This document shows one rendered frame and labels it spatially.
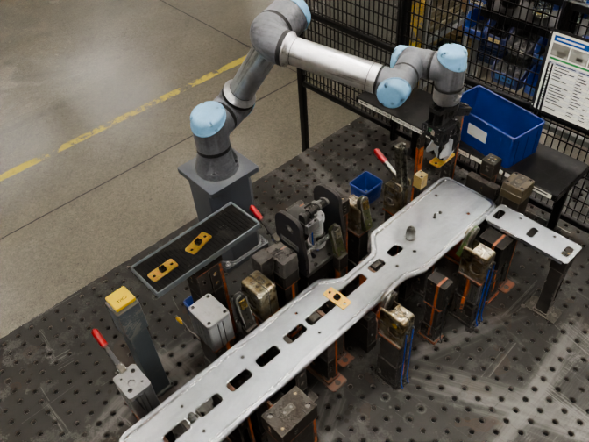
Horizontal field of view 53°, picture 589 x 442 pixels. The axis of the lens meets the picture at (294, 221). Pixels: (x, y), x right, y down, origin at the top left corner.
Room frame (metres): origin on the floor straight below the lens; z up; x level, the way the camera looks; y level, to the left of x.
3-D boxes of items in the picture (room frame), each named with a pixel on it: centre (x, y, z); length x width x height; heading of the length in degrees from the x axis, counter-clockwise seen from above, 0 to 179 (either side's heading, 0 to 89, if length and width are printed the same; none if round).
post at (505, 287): (1.31, -0.71, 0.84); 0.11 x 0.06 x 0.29; 40
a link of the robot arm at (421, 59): (1.38, -0.35, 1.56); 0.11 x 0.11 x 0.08; 59
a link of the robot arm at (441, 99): (1.34, -0.44, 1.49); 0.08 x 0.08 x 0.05
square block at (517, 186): (1.44, -0.76, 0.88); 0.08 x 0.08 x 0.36; 40
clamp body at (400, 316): (0.97, -0.26, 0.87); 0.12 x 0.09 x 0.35; 40
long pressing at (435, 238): (1.04, -0.09, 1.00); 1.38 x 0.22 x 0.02; 130
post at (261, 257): (1.17, 0.11, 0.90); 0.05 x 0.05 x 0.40; 40
